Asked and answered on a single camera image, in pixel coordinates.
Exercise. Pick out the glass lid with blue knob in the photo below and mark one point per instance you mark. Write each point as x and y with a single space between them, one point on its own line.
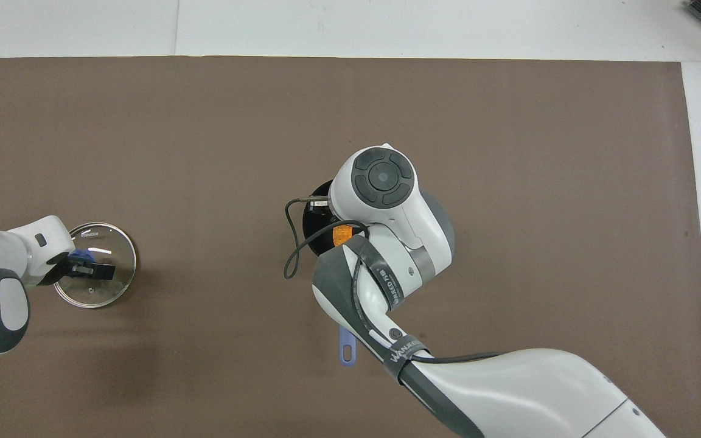
107 243

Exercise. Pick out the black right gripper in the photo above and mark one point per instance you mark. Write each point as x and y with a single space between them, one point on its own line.
321 205

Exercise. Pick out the brown table mat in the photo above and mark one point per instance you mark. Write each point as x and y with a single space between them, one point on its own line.
143 121

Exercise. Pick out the orange corn cob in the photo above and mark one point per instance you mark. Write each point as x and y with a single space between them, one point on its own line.
341 236

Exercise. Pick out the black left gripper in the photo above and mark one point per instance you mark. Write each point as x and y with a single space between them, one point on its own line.
59 269

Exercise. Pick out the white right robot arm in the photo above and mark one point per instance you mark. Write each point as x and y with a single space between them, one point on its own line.
509 389

